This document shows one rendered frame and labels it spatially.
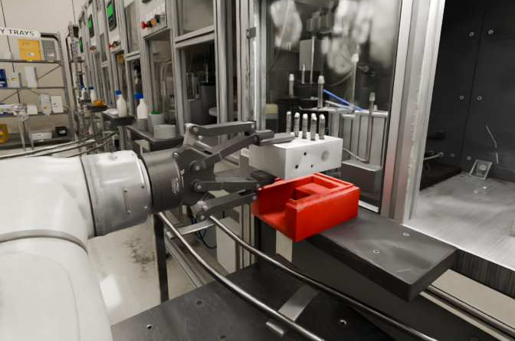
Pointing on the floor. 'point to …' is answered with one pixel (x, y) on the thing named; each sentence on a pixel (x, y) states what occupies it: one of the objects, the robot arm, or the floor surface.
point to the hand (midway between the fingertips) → (273, 155)
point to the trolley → (19, 124)
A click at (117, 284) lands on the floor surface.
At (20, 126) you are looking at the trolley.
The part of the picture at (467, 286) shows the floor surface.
